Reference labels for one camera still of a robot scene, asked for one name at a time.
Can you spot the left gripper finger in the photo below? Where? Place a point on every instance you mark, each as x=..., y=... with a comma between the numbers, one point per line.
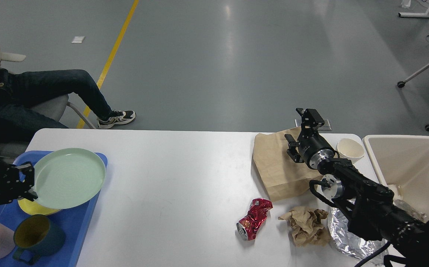
x=25, y=176
x=26, y=194

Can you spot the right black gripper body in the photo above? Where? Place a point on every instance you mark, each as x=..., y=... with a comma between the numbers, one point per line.
x=314, y=150

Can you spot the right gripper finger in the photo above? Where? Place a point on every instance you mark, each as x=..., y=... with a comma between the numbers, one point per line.
x=311, y=121
x=292, y=149

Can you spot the light green plate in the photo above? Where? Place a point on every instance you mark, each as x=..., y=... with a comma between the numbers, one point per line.
x=69, y=177

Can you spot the dark teal mug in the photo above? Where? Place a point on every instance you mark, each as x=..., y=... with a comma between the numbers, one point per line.
x=35, y=237

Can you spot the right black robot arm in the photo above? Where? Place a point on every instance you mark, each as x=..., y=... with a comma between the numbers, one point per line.
x=367, y=205

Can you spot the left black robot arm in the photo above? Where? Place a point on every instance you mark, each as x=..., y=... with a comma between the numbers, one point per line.
x=16, y=182

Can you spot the yellow plate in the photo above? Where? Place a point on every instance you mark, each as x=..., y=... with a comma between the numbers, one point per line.
x=33, y=208

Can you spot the brown paper bag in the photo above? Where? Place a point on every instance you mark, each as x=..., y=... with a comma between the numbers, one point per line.
x=281, y=176

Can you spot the white paper cup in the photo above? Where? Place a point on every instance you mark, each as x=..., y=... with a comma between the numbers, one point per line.
x=350, y=149

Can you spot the crumpled brown paper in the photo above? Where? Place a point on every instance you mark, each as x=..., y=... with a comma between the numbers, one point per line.
x=307, y=226

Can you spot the seated person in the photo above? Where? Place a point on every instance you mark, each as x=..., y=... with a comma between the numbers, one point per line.
x=20, y=92

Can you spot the crushed red can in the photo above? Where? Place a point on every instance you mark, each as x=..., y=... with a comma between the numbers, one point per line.
x=249, y=225

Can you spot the foil trash in bin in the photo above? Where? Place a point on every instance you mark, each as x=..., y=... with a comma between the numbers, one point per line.
x=410, y=210

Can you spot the beige plastic bin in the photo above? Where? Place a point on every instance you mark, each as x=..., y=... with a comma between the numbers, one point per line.
x=401, y=162

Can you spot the crumpled aluminium foil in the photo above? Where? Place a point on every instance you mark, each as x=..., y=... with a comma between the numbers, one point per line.
x=348, y=243

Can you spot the white desk leg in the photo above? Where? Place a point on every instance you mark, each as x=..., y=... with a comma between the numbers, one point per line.
x=424, y=14

